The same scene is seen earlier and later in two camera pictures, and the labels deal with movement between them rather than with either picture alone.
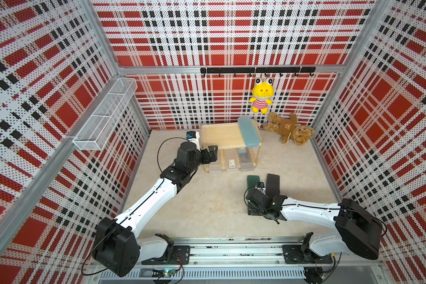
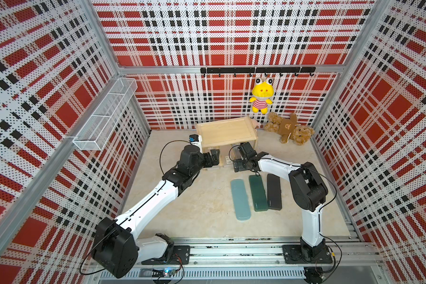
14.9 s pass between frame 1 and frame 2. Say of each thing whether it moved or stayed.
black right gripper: moved
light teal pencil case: moved
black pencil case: stayed
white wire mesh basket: stayed
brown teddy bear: stayed
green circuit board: stayed
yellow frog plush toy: stayed
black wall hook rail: stayed
